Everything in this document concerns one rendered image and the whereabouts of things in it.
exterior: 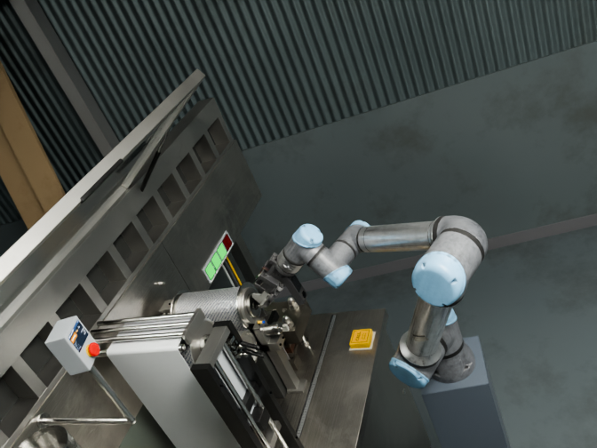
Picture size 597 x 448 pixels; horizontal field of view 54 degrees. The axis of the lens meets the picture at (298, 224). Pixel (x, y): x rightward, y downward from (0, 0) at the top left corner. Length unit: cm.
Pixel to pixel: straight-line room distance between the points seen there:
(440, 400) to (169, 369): 81
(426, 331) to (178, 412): 74
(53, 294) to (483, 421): 132
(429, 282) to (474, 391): 60
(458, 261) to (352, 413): 74
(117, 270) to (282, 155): 172
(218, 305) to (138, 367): 33
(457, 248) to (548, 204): 236
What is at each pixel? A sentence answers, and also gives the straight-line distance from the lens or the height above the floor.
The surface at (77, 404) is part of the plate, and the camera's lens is 175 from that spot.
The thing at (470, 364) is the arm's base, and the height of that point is 93.
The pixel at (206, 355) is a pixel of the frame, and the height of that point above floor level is 144.
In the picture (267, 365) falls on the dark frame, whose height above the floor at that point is 105.
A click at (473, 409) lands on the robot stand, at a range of 192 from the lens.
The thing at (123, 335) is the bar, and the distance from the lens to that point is 171.
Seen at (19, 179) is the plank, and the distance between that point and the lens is 369.
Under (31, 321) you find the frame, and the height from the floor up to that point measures 161.
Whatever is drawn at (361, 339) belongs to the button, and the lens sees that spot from 205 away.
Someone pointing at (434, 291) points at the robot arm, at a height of 143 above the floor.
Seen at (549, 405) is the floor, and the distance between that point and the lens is 292.
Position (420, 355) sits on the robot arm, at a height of 115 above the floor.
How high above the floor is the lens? 229
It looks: 29 degrees down
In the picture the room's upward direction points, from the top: 24 degrees counter-clockwise
